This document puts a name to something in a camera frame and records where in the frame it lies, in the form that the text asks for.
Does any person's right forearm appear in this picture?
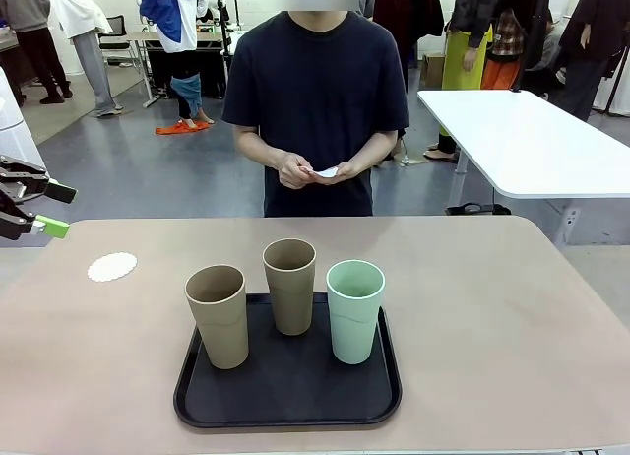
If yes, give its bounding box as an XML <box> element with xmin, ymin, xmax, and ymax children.
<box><xmin>234</xmin><ymin>124</ymin><xmax>292</xmax><ymax>171</ymax></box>

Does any dark red hanging garment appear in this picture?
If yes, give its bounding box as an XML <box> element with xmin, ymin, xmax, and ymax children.
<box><xmin>372</xmin><ymin>0</ymin><xmax>446</xmax><ymax>97</ymax></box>

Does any wooden background work table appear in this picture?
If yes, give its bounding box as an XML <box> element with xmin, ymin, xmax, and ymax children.
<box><xmin>125</xmin><ymin>30</ymin><xmax>237</xmax><ymax>107</ymax></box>

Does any mannequin with white coat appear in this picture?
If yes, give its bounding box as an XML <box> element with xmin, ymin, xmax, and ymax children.
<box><xmin>48</xmin><ymin>0</ymin><xmax>122</xmax><ymax>119</ymax></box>

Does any white rectangular side table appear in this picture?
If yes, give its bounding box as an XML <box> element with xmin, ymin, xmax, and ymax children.
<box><xmin>416</xmin><ymin>89</ymin><xmax>630</xmax><ymax>247</ymax></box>

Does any person's left hand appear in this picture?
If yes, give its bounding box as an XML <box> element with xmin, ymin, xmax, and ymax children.
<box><xmin>322</xmin><ymin>160</ymin><xmax>364</xmax><ymax>185</ymax></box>

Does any black plastic serving tray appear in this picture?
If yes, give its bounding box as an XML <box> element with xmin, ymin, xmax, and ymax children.
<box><xmin>172</xmin><ymin>291</ymin><xmax>404</xmax><ymax>429</ymax></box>

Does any mannequin with blue white jacket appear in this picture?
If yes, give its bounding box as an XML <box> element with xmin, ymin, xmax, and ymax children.
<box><xmin>140</xmin><ymin>0</ymin><xmax>217</xmax><ymax>127</ymax></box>

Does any black office chair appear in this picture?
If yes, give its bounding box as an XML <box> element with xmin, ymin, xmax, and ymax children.
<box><xmin>97</xmin><ymin>14</ymin><xmax>142</xmax><ymax>70</ymax></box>

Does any mannequin with yellow skirt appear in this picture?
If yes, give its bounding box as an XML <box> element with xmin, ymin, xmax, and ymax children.
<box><xmin>422</xmin><ymin>0</ymin><xmax>496</xmax><ymax>164</ymax></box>

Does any mannequin with orange trousers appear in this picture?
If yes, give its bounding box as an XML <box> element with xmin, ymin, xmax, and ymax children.
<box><xmin>480</xmin><ymin>9</ymin><xmax>526</xmax><ymax>92</ymax></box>

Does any person in grey sweater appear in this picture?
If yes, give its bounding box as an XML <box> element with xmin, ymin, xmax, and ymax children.
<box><xmin>0</xmin><ymin>0</ymin><xmax>74</xmax><ymax>105</ymax></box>

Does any black tripod stand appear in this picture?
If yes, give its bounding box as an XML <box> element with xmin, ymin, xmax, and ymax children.
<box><xmin>211</xmin><ymin>0</ymin><xmax>240</xmax><ymax>101</ymax></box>

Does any person's right hand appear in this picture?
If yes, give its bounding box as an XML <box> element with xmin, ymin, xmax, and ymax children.
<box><xmin>277</xmin><ymin>152</ymin><xmax>315</xmax><ymax>189</ymax></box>

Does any person's left forearm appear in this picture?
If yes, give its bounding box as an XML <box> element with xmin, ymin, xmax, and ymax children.
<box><xmin>349</xmin><ymin>127</ymin><xmax>398</xmax><ymax>174</ymax></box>

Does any person's dark navy t-shirt torso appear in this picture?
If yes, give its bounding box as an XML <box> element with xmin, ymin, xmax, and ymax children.
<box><xmin>221</xmin><ymin>9</ymin><xmax>410</xmax><ymax>218</ymax></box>

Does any light tan tall cup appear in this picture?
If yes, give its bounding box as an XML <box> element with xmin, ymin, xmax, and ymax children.
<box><xmin>184</xmin><ymin>264</ymin><xmax>246</xmax><ymax>370</ymax></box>

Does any brown cardboard box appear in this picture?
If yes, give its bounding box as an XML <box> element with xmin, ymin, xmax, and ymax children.
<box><xmin>421</xmin><ymin>50</ymin><xmax>447</xmax><ymax>88</ymax></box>

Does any dark brown tall cup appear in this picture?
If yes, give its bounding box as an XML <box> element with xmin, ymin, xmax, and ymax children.
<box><xmin>262</xmin><ymin>238</ymin><xmax>317</xmax><ymax>337</ymax></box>

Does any orange cloth on floor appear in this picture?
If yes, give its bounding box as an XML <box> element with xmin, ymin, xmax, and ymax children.
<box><xmin>156</xmin><ymin>121</ymin><xmax>211</xmax><ymax>137</ymax></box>

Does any white scalloped paper coaster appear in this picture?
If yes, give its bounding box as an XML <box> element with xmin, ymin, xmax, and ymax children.
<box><xmin>87</xmin><ymin>252</ymin><xmax>139</xmax><ymax>284</ymax></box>
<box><xmin>300</xmin><ymin>164</ymin><xmax>341</xmax><ymax>184</ymax></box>

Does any mannequin with black robe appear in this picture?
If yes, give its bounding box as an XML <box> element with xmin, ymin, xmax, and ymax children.
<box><xmin>558</xmin><ymin>0</ymin><xmax>630</xmax><ymax>121</ymax></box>

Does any mint green tall cup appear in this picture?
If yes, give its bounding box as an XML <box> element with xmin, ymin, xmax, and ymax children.
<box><xmin>325</xmin><ymin>259</ymin><xmax>387</xmax><ymax>365</ymax></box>

